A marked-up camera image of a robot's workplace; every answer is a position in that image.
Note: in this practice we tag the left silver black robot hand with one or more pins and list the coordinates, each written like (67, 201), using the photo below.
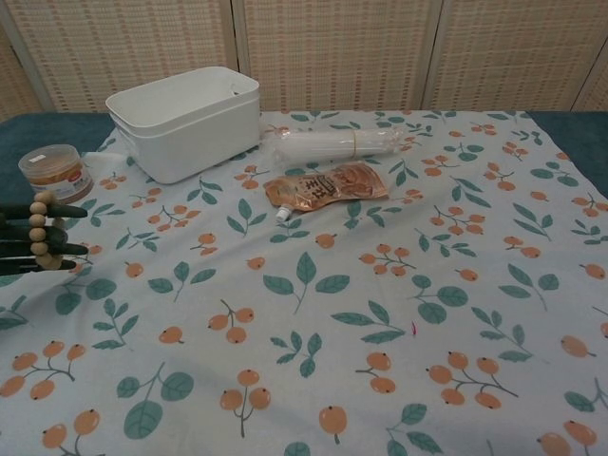
(14, 233)

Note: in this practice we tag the floral leaf print tablecloth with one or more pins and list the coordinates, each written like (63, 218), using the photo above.
(332, 294)

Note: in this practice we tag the white plastic storage box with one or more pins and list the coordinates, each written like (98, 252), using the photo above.
(190, 147)

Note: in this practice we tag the orange spout pouch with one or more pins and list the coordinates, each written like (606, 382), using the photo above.
(328, 190)

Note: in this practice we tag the clear jar with orange contents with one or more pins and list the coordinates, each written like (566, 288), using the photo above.
(59, 178)

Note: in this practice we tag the yellow rubber band on bag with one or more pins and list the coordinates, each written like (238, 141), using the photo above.
(354, 142)

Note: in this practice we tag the woven bamboo screen panel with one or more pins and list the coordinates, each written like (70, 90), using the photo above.
(133, 47)
(518, 52)
(19, 85)
(337, 52)
(598, 90)

